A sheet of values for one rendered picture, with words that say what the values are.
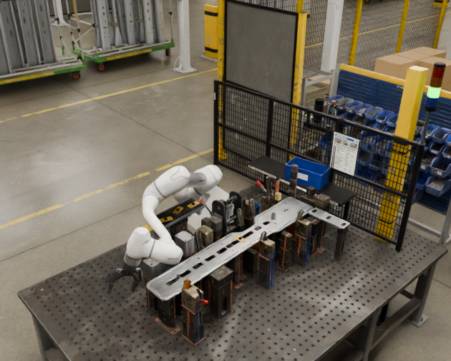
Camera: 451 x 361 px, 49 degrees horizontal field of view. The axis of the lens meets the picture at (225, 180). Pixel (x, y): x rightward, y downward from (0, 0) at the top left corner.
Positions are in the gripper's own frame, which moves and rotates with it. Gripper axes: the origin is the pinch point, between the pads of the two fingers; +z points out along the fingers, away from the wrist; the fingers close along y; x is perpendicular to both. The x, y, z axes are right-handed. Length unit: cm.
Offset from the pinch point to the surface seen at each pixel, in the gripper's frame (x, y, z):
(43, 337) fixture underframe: -46, 18, 83
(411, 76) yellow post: -20, -157, -151
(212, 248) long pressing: -15, -61, -17
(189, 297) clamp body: 22.7, -27.8, -14.2
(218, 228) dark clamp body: -30, -71, -21
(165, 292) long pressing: 10.0, -21.3, -6.2
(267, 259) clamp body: 2, -91, -22
